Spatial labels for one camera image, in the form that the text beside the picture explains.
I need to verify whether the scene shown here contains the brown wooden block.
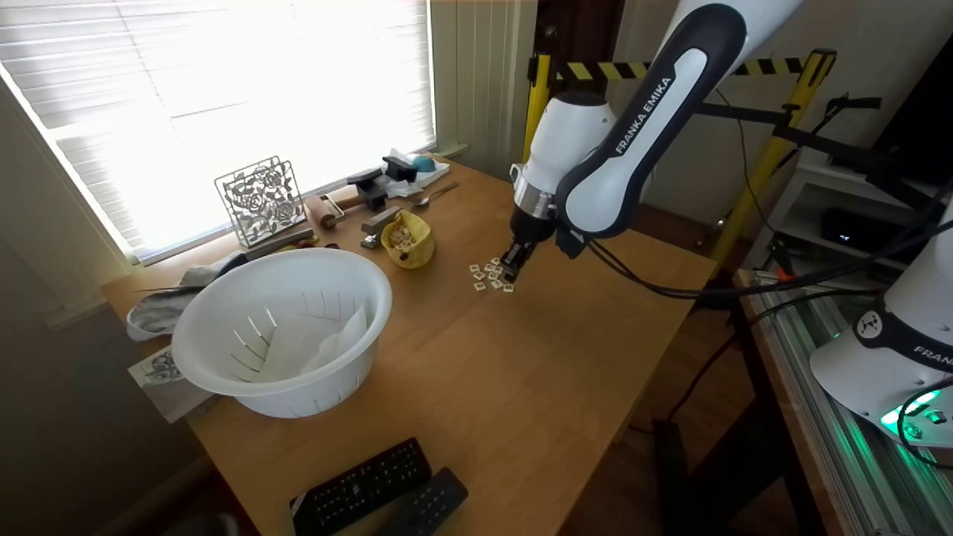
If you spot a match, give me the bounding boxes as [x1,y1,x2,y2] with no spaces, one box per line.
[305,190,345,234]

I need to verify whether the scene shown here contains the yellow plastic bowl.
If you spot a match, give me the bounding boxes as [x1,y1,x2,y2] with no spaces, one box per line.
[379,205,442,275]

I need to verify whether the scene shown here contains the yellow black striped bar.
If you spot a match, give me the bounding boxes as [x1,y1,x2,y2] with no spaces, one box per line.
[524,48,839,87]

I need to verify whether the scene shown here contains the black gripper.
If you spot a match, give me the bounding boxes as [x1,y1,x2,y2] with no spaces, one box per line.
[497,208,556,285]

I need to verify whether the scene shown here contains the small black remote control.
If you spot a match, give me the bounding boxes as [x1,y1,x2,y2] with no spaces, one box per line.
[373,464,471,536]

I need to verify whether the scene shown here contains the white shelf unit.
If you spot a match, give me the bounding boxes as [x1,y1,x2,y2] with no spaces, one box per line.
[769,158,951,278]

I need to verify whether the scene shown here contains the yellow post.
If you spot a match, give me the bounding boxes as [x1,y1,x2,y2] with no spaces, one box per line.
[708,45,839,267]
[518,51,556,190]

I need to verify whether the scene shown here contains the black camera mount rod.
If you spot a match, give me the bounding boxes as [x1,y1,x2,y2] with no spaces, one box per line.
[693,88,951,205]

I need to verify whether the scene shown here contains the QR code marker card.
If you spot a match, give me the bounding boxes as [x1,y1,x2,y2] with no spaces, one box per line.
[211,151,309,252]

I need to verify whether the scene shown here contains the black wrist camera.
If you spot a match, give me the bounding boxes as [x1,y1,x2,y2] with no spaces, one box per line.
[552,224,589,263]

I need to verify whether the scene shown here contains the black round-bodied tool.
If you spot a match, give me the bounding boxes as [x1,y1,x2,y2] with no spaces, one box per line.
[345,166,390,213]

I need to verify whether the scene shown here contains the printed paper card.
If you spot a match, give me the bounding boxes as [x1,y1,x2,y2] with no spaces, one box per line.
[126,343,217,425]

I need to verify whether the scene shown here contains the black platform cable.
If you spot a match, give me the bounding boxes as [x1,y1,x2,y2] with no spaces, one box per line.
[661,282,887,425]

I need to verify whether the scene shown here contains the large black remote control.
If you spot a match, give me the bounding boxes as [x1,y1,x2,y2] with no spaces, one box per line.
[288,435,434,536]

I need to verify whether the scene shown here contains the black boxy device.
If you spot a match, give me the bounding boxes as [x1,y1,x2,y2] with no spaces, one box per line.
[381,151,419,187]

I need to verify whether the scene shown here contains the gray metal block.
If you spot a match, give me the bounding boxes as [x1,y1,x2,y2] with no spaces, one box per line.
[358,203,404,252]

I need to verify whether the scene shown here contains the black device on shelf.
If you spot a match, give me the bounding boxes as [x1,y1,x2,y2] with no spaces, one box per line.
[820,203,912,263]

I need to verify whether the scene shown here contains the white flat tray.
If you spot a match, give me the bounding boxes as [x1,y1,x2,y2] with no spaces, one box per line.
[381,145,455,203]

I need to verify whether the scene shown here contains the aluminium robot mounting platform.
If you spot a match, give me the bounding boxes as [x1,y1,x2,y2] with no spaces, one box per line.
[732,264,953,536]

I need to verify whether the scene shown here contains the metal spoon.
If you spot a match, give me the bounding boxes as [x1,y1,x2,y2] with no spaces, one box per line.
[410,179,463,213]

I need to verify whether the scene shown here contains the dark long tool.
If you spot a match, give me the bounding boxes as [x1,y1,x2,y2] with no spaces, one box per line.
[217,224,323,267]

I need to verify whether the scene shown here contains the white window blinds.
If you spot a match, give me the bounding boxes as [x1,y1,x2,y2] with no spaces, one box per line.
[0,0,442,267]

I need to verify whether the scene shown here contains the white ribbed wall panel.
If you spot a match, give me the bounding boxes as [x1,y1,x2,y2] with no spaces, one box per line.
[428,0,541,184]

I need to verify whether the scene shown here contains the black monitor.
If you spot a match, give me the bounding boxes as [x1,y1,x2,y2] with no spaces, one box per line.
[874,33,953,190]

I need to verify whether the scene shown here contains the large white plastic bowl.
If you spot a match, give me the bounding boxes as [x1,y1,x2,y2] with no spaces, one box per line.
[171,243,396,422]

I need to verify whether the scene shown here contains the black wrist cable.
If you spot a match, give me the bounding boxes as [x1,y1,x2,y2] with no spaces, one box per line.
[583,221,953,306]

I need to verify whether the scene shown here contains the white gray cloth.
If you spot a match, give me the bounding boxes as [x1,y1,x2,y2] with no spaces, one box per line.
[123,263,224,345]

